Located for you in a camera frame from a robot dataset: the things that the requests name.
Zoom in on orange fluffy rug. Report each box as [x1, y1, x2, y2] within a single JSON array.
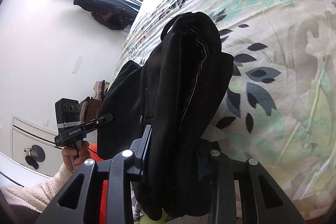
[[89, 144, 108, 224]]

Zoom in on person's left hand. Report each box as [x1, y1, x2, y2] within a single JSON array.
[[62, 141, 90, 173]]

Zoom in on cream fleece sleeve forearm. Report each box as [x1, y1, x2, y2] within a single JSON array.
[[1, 164, 73, 213]]

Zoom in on brown wooden furniture with clothes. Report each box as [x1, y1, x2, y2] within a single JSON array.
[[79, 80, 110, 123]]

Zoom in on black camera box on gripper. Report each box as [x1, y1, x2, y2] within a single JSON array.
[[55, 98, 80, 134]]

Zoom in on white wall switch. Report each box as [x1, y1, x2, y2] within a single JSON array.
[[72, 56, 83, 74]]

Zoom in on floral bed cover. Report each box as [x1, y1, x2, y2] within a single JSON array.
[[117, 0, 335, 220]]

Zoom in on black pants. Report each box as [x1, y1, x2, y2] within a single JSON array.
[[97, 12, 233, 221]]

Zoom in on white drawer cabinet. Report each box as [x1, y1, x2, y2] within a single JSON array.
[[12, 116, 63, 177]]

